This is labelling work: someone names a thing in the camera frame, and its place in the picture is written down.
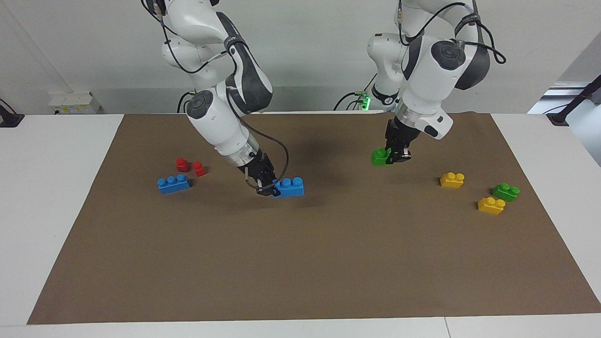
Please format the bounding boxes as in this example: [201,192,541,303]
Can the green two-stud toy brick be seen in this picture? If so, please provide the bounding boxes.
[492,183,520,203]
[371,147,393,167]

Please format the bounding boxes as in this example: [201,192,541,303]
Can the blue three-stud toy brick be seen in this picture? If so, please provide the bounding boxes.
[272,177,305,198]
[157,174,191,194]

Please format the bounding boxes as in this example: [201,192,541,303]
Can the yellow two-stud toy brick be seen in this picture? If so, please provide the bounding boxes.
[478,197,506,215]
[440,172,465,189]

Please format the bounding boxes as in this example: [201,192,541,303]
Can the brown table mat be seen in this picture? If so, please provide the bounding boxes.
[27,112,601,325]

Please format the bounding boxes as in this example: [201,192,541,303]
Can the black slanted stand leg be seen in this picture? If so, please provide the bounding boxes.
[546,74,601,126]

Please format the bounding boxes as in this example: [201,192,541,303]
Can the black stand foot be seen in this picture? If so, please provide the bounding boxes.
[0,99,25,128]

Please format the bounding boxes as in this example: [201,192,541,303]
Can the black right arm gripper cable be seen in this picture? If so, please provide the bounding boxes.
[141,0,290,193]

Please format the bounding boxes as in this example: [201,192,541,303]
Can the black arm gripper cable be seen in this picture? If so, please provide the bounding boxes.
[397,0,507,65]
[141,0,290,193]

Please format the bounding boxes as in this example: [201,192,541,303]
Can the black left arm base cable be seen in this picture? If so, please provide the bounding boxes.
[333,73,378,112]

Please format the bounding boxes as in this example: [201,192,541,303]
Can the black left arm gripper cable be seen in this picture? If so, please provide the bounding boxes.
[397,0,507,65]

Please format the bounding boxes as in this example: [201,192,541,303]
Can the white wall socket box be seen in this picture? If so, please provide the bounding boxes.
[48,92,101,115]

